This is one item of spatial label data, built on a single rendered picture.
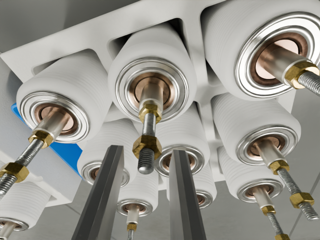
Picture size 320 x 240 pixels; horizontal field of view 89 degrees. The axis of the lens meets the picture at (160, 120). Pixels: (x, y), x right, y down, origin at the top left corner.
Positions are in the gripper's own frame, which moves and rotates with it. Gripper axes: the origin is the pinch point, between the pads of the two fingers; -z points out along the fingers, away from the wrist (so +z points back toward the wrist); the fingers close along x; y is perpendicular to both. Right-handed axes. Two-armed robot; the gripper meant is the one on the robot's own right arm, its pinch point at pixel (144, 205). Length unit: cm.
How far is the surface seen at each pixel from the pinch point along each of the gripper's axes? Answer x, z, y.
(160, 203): -9, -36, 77
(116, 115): 5.7, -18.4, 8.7
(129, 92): 2.4, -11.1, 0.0
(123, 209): 3.8, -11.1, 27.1
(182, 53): -2.4, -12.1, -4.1
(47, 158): 25.9, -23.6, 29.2
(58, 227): 53, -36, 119
